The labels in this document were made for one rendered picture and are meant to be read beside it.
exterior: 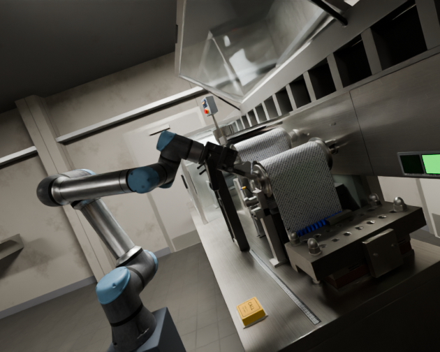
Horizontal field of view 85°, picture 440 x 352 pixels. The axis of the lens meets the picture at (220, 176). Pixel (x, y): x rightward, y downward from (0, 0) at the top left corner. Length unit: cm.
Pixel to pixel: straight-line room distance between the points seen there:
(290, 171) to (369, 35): 45
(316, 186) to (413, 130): 33
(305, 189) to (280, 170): 12
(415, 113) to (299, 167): 35
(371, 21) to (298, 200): 56
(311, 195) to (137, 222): 372
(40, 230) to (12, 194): 72
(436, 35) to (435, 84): 10
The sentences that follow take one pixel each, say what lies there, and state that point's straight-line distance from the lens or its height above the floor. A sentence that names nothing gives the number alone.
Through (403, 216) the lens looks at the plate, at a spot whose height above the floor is 103.
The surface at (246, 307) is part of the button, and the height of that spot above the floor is 92.
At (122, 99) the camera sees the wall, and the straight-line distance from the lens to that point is 437.
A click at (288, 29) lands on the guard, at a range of 107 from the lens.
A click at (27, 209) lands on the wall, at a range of 508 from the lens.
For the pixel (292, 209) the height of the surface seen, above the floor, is 112.
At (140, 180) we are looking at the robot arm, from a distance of 71.
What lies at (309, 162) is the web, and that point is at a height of 125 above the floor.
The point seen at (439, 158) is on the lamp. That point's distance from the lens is 80.
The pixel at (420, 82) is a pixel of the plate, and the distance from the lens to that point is 78.
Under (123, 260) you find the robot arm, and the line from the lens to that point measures 102.
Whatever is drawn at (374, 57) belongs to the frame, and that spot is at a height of 150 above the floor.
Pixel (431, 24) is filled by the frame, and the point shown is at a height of 150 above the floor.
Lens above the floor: 141
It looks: 6 degrees down
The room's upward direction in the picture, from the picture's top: 20 degrees counter-clockwise
